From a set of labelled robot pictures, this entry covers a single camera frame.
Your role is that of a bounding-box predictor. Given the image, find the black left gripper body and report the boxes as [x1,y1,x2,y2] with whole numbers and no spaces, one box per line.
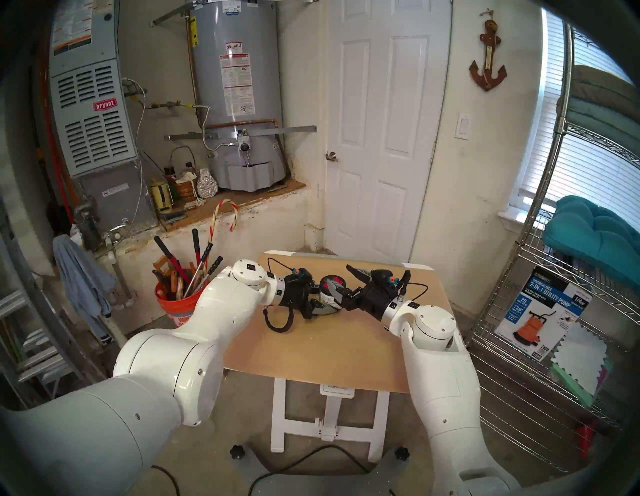
[284,280,321,321]

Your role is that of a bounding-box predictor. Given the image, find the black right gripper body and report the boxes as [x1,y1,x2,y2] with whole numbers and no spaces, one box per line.
[344,287,401,318]

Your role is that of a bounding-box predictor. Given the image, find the black lid with red tape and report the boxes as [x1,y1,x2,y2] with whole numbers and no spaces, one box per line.
[320,275,349,297]

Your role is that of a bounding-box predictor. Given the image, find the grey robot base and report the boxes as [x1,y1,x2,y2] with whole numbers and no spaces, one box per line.
[230,445,411,496]

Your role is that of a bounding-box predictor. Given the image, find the white platform with wooden top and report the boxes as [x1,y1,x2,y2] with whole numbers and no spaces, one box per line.
[97,179,326,336]

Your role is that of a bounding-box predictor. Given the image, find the striped candy cane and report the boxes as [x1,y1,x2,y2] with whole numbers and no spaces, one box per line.
[205,199,240,271]

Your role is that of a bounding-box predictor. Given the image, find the orange plastic bucket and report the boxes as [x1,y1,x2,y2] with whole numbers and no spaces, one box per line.
[155,282,211,327]

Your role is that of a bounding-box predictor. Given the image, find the white panel door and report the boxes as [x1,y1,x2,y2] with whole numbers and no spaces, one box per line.
[325,0,453,266]

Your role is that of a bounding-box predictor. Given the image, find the crumpled foil lump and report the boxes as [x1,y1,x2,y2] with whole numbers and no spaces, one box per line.
[197,168,219,199]

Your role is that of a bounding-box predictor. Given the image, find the yellow metal can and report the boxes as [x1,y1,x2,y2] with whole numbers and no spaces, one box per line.
[150,180,175,215]

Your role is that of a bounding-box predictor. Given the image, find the utility pump box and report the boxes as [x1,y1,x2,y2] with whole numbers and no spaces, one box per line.
[494,265,593,363]

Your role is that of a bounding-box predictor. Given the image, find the copper water pipe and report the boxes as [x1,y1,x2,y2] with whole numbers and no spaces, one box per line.
[205,118,280,132]

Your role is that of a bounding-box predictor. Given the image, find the white zigzag edged paper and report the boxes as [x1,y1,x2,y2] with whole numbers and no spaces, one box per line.
[551,322,611,396]

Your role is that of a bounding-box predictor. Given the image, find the green foam sheet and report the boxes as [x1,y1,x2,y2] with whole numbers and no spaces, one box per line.
[551,362,613,408]

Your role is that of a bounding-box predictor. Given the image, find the blue hanging cloth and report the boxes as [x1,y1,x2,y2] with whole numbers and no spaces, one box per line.
[53,234,118,346]

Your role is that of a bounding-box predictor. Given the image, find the grey water heater tank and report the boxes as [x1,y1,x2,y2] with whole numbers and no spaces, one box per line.
[190,0,291,192]

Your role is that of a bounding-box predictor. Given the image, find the teal tufted cushion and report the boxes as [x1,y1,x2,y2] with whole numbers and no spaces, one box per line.
[543,195,640,291]

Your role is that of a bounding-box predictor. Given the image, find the small red item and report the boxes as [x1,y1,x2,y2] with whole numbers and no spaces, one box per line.
[575,422,597,461]

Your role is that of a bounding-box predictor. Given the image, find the white window blinds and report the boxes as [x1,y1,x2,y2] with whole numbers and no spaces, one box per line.
[520,7,640,221]

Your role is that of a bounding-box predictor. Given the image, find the grey bryant furnace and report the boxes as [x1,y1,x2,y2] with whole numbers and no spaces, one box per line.
[48,0,158,233]

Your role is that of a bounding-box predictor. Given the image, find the aluminium step ladder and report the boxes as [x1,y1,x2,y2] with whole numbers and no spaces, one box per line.
[0,200,121,408]

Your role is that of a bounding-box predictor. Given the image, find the green flat cushion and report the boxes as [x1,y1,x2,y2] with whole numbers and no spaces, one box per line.
[556,96,640,141]

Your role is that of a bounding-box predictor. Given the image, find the olive flat cushion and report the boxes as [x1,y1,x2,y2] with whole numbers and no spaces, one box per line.
[570,64,640,108]

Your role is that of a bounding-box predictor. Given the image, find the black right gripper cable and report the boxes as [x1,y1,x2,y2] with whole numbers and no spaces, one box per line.
[397,270,429,307]

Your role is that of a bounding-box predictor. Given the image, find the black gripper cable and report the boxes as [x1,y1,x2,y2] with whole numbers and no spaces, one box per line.
[397,270,429,307]
[262,305,295,334]

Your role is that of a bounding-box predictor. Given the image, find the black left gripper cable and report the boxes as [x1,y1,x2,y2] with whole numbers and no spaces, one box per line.
[262,305,295,334]

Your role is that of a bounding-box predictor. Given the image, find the black handled metal tool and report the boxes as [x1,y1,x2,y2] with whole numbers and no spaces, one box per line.
[185,256,224,298]
[192,242,214,288]

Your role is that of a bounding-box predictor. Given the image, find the white folding table frame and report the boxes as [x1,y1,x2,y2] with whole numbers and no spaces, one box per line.
[270,377,391,463]

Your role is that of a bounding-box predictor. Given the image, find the black floor cable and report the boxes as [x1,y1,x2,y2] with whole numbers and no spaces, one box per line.
[247,444,371,496]

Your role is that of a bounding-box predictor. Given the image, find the wooden handled saw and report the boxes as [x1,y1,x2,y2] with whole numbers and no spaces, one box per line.
[152,255,177,298]

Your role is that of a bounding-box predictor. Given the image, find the wicker basket with handle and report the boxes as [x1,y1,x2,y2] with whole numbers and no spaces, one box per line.
[170,146,200,203]

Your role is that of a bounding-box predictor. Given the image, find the metal heater strap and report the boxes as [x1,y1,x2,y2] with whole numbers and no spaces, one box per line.
[165,125,317,142]

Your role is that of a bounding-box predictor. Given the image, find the rusty anchor wall decoration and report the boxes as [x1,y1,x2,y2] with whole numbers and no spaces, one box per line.
[469,9,508,92]

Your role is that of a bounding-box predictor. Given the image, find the chrome wire shelf rack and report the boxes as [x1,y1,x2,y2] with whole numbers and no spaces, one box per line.
[467,22,640,476]

